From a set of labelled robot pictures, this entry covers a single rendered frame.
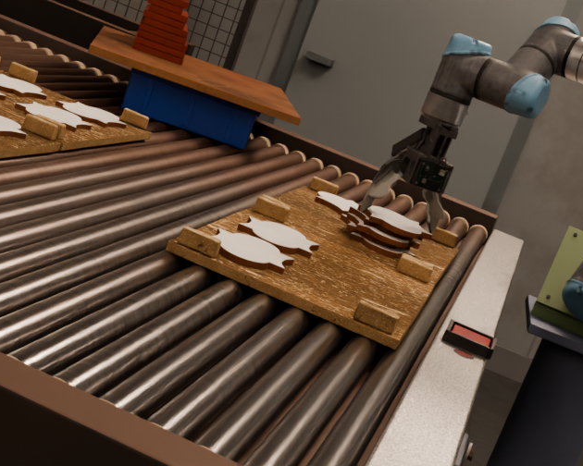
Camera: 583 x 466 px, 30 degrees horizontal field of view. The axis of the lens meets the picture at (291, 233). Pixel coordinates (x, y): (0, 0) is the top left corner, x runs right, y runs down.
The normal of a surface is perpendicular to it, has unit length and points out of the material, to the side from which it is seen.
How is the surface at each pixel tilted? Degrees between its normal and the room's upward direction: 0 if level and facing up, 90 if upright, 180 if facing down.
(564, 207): 90
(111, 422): 0
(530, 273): 90
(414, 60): 90
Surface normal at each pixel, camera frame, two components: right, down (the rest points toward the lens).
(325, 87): -0.18, 0.16
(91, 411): 0.34, -0.91
